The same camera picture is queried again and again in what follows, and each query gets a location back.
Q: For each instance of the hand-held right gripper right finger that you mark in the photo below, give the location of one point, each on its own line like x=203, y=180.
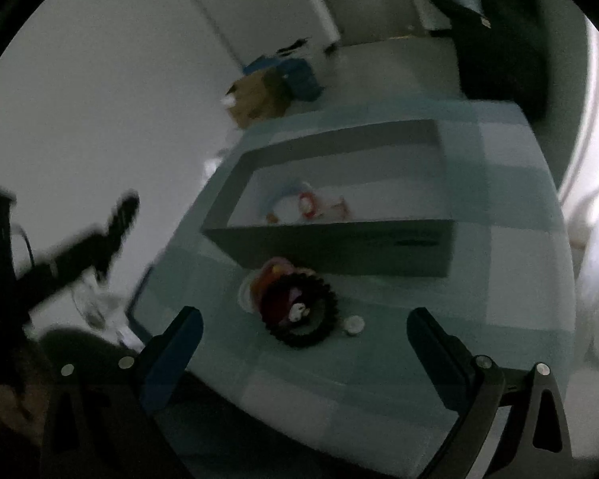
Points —
x=437, y=359

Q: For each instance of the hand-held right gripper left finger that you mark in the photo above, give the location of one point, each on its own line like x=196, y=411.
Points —
x=172, y=359

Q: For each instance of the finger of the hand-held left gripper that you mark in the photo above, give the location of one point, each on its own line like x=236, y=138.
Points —
x=112, y=232

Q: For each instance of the peach pink hair ornament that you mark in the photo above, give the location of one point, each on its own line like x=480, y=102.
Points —
x=278, y=263

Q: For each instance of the grey cardboard box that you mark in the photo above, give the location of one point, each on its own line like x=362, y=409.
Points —
x=329, y=252

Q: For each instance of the white crumpled floor bag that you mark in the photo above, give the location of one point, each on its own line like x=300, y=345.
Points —
x=102, y=312

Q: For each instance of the small white round bead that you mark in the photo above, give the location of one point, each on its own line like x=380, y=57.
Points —
x=353, y=325

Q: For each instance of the teal checkered tablecloth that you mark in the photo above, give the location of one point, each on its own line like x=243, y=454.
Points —
x=519, y=259

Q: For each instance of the white plastic bag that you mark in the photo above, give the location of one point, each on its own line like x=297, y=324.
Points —
x=596, y=259

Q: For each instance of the brown cardboard box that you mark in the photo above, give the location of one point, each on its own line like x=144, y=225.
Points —
x=257, y=97

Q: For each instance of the blue storage box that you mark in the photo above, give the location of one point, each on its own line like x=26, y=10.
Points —
x=299, y=77

